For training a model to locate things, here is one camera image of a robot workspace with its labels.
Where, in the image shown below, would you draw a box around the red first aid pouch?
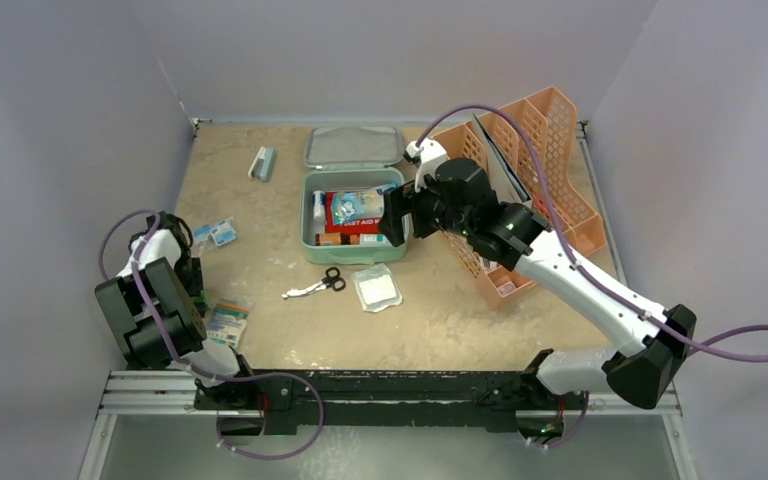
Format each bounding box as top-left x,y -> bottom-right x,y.
324,217 -> 380,235

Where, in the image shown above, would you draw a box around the blue wet wipes packet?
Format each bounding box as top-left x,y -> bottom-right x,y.
326,183 -> 396,223

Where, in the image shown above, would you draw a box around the blue white sachet packet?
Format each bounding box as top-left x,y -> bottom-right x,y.
193,217 -> 237,251

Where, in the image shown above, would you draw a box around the small white blue tube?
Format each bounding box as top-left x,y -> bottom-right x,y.
312,191 -> 326,224

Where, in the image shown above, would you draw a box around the brown glass medicine bottle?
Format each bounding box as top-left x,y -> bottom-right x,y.
315,232 -> 360,246

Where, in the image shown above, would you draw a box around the white gauze packets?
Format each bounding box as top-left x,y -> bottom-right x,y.
350,264 -> 403,313

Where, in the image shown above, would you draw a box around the black handled scissors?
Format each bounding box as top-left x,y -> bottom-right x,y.
281,267 -> 346,300

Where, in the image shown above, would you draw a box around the white bottle green label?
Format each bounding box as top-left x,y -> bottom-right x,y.
359,234 -> 392,247

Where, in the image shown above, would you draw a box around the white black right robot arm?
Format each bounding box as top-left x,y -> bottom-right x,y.
378,158 -> 696,409

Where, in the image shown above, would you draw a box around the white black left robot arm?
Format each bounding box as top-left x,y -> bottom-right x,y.
94,209 -> 258,409

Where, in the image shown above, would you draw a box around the small green box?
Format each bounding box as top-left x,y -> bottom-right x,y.
194,294 -> 210,316

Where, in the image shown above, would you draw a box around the mint green open case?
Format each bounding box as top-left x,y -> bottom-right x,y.
300,126 -> 407,265

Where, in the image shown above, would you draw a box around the bandage box in bag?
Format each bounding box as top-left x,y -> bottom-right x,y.
206,299 -> 254,350

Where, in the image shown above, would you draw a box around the grey folder in organizer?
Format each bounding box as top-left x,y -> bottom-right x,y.
471,114 -> 532,207

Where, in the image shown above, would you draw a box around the peach plastic file organizer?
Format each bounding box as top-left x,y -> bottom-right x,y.
431,86 -> 607,310

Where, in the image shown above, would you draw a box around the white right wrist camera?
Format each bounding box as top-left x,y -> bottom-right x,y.
404,138 -> 449,193

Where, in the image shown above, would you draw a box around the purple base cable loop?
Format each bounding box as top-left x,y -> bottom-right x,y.
216,386 -> 330,466

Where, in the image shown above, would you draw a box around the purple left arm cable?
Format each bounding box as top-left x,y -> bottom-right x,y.
97,209 -> 326,399

